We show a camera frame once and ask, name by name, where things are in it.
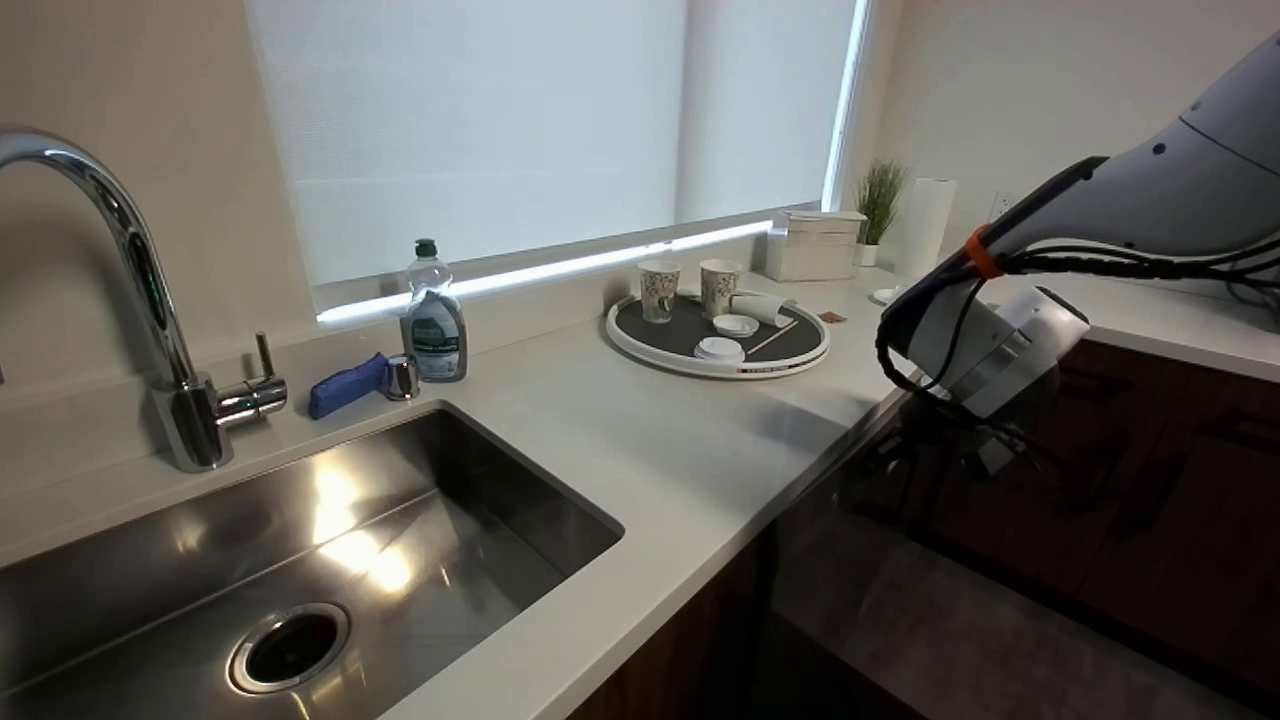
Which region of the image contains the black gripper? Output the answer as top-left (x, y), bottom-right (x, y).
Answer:
top-left (887, 391), bottom-right (1029, 487)

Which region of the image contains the wooden chopstick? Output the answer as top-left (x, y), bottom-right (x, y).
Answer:
top-left (738, 316), bottom-right (806, 363)

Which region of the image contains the white paper towel roll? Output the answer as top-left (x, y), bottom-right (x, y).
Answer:
top-left (891, 173), bottom-right (964, 279)

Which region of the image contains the white oblong dish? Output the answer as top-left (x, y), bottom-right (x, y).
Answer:
top-left (731, 289), bottom-right (816, 333)

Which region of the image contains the white storage box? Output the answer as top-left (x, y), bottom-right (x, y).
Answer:
top-left (764, 208), bottom-right (869, 289)

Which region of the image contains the small white bowl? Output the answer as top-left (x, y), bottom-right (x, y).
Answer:
top-left (706, 309), bottom-right (764, 344)
top-left (691, 333), bottom-right (747, 370)

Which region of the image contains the small green potted plant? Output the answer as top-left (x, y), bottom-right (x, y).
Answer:
top-left (853, 160), bottom-right (907, 274)

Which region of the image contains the patterned paper cup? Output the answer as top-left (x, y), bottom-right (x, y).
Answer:
top-left (635, 261), bottom-right (687, 329)
top-left (696, 258), bottom-right (747, 320)

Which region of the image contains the round white black tray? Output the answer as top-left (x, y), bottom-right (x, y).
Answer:
top-left (601, 289), bottom-right (836, 383)

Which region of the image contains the wooden cabinet door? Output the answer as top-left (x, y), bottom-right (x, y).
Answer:
top-left (573, 526), bottom-right (776, 720)

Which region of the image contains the white roller blind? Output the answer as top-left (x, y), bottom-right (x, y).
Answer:
top-left (678, 0), bottom-right (870, 229)
top-left (238, 0), bottom-right (691, 292)

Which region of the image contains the clear dish soap bottle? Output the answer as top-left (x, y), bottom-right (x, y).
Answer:
top-left (395, 238), bottom-right (472, 388)

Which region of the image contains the blue dish brush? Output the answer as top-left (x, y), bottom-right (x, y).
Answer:
top-left (304, 347), bottom-right (421, 423)

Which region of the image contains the stainless steel sink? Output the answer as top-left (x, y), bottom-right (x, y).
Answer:
top-left (0, 399), bottom-right (626, 720)

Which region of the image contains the chrome kitchen faucet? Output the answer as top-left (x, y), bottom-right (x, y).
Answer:
top-left (0, 125), bottom-right (293, 476)

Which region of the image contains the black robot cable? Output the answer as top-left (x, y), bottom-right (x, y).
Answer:
top-left (870, 153), bottom-right (1280, 405)

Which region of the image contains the orange cable strap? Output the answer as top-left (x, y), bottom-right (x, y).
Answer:
top-left (960, 224), bottom-right (1002, 284)

